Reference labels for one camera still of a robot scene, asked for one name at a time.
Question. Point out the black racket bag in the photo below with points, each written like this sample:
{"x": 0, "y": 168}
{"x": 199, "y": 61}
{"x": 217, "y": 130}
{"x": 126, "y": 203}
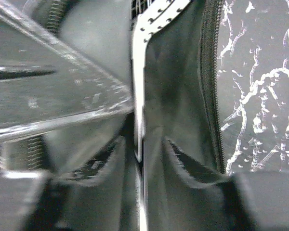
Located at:
{"x": 180, "y": 77}

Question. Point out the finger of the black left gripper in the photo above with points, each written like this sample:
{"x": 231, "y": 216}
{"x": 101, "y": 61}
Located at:
{"x": 45, "y": 84}

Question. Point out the badminton racket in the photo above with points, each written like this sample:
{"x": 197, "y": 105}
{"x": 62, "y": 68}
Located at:
{"x": 152, "y": 17}

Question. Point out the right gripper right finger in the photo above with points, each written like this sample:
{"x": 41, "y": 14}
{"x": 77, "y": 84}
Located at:
{"x": 185, "y": 195}

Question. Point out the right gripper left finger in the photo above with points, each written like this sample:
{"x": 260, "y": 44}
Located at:
{"x": 104, "y": 195}

